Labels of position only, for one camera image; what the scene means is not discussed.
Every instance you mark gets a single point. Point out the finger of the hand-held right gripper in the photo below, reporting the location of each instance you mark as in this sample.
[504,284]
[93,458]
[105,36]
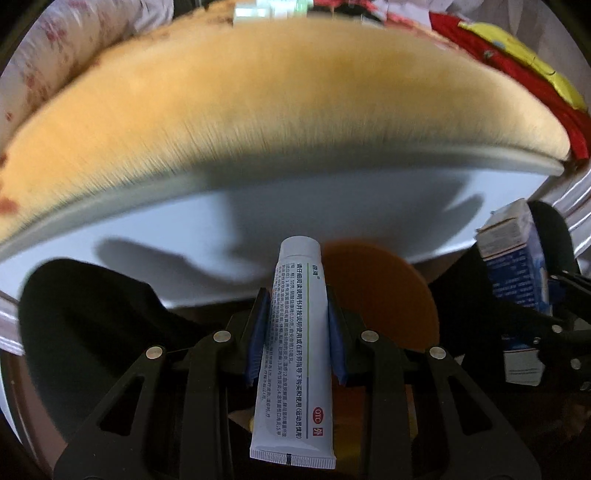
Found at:
[554,240]
[565,341]

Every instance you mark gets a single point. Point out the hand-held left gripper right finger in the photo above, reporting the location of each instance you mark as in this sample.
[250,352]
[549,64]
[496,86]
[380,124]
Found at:
[336,344]

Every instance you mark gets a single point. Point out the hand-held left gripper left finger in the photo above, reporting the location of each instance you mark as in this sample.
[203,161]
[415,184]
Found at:
[256,337]

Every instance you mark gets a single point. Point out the white ointment tube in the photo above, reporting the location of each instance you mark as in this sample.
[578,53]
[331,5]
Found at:
[295,323]

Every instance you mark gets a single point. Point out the blue and white medicine carton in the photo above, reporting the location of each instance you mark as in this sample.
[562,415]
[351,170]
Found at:
[510,277]

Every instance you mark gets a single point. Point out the black trash bag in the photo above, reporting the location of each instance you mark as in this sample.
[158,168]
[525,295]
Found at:
[92,323]

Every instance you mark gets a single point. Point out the orange round object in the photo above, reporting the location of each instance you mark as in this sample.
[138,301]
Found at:
[378,286]

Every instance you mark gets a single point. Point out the yellow cloth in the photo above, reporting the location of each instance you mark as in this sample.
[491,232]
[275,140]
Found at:
[531,55]

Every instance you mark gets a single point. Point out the red cloth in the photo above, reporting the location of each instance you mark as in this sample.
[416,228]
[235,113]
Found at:
[498,60]

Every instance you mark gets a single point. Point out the yellow bed mat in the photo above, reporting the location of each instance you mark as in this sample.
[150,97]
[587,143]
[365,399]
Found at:
[277,101]

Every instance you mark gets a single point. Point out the white and green box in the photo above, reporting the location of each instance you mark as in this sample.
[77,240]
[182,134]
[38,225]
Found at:
[268,13]

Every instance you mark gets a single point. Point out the pink floral cloth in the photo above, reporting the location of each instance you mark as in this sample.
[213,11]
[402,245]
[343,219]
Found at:
[55,50]

